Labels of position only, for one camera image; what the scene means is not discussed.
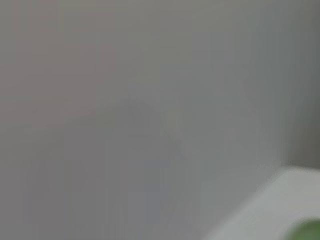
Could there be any light green plate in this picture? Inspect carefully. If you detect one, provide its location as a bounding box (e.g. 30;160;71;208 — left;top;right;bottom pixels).
284;217;320;240

